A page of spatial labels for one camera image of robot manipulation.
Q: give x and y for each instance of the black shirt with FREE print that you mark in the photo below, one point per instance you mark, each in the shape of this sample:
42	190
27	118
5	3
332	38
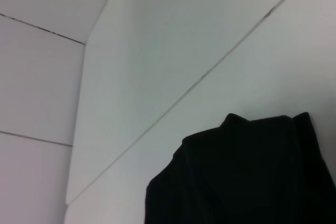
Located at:
244	176

